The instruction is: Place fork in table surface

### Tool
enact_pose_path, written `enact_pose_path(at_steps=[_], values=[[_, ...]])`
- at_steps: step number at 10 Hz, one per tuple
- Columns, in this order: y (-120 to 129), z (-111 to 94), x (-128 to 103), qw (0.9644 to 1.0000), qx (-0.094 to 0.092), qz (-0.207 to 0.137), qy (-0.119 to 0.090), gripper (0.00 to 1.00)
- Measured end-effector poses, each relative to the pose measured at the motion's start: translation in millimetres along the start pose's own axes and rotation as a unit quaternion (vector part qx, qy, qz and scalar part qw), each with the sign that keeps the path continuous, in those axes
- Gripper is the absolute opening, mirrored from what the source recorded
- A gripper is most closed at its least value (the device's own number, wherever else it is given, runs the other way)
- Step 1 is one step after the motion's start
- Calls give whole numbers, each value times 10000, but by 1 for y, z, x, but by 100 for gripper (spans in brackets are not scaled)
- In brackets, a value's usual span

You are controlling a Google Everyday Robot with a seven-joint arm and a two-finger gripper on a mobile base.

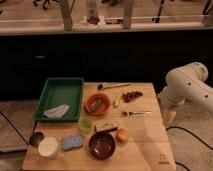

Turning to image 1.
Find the small yellow-green stick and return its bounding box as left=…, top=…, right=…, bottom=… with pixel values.
left=114, top=95, right=119, bottom=108

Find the black wooden-handled spoon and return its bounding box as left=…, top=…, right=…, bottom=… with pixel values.
left=97, top=83, right=131, bottom=90

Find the green item in bowl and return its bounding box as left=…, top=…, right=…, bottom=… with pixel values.
left=91, top=99, right=102, bottom=112

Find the orange bowl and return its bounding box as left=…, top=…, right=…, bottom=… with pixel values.
left=85, top=93, right=110, bottom=116

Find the blue sponge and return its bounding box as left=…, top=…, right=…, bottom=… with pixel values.
left=61, top=134, right=83, bottom=151

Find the white cloth in tray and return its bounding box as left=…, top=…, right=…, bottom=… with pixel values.
left=43, top=104, right=70, bottom=118

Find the black cable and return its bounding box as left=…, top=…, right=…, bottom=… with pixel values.
left=166, top=125, right=213, bottom=171
left=0, top=110, right=30, bottom=146

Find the white cup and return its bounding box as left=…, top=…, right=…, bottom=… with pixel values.
left=38, top=137, right=58, bottom=158

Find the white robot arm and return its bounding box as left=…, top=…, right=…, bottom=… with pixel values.
left=157, top=62, right=213, bottom=127

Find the silver metal fork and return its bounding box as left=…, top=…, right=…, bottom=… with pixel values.
left=122, top=111, right=151, bottom=117

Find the small green cup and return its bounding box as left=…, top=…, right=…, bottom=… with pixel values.
left=79, top=118, right=92, bottom=133

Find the black cable on right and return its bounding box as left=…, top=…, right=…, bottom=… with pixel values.
left=166, top=125, right=213, bottom=171

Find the black cable on left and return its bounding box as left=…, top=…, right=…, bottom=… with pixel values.
left=0, top=110, right=30, bottom=146

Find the dark round metal cup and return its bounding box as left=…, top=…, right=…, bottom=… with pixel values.
left=29, top=132, right=44, bottom=147

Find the tan block with black edge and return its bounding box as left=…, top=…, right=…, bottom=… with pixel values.
left=94, top=123, right=118, bottom=132

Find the brown dried fruit cluster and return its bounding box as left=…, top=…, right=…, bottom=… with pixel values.
left=122, top=91, right=143, bottom=103

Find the green plastic tray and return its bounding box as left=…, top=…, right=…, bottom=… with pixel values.
left=34, top=78, right=84, bottom=122

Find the orange fruit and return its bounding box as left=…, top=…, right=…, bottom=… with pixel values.
left=116, top=128, right=129, bottom=143

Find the dark purple bowl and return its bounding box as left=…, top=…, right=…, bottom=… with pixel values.
left=88, top=132, right=116, bottom=160

